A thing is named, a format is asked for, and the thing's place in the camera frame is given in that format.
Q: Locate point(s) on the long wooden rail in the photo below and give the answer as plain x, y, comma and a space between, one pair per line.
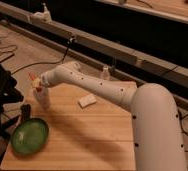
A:
148, 46

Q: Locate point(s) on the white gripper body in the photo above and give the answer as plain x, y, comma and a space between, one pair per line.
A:
43, 81

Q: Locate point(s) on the white object on rail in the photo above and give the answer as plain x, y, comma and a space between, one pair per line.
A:
44, 15

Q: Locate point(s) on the green plate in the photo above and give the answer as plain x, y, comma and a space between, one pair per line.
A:
29, 137

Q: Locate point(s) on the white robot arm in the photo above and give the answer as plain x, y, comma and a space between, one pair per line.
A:
157, 134

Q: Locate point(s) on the clear plastic bottle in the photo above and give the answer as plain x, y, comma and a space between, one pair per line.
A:
105, 74

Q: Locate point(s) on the red pepper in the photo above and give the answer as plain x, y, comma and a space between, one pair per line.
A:
32, 78

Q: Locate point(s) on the white rectangular block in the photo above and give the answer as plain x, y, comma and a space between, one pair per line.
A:
87, 100

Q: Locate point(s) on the dark small cup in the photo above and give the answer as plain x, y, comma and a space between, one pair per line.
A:
25, 112

